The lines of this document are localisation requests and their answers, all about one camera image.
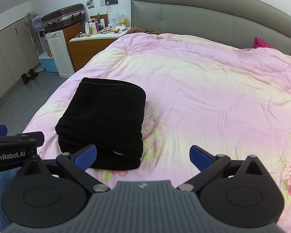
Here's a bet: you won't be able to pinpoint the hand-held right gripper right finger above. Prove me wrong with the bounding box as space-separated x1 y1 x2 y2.
178 145 273 192

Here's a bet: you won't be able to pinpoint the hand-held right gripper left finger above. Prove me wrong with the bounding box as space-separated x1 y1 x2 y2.
13 144 111 192

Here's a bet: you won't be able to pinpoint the black pants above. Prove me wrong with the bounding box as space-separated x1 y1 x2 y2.
55 77 146 170

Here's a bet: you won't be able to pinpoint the person's blue jeans leg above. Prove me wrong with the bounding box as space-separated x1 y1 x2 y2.
0 169 18 232

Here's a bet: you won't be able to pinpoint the pink floral quilt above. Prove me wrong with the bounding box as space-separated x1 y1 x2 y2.
22 32 291 233

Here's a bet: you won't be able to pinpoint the beige wardrobe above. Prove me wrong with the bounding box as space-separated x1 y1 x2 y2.
0 17 44 108

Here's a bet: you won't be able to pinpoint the light blue plastic bin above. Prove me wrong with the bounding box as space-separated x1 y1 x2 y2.
38 52 59 73

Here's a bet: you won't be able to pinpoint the narrow white cabinet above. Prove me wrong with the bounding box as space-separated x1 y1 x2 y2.
46 29 75 78

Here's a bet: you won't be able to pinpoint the wooden nightstand with white top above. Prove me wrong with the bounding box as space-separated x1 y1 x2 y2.
63 21 132 72

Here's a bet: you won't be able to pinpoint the standing electric fan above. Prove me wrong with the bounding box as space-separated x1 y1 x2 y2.
23 11 46 73

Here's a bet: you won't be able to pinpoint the magenta cloth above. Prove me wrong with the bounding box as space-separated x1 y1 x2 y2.
253 37 276 50

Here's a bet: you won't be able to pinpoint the dark maroon suitcase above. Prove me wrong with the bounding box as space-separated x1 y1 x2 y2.
42 3 85 33

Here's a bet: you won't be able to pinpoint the group of cosmetic bottles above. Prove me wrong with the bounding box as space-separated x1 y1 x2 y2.
84 13 106 36

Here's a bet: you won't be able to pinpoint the brown cloth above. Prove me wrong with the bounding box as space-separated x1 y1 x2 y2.
125 27 163 35

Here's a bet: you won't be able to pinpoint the grey padded bed headboard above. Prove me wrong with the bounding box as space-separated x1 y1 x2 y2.
130 0 291 60

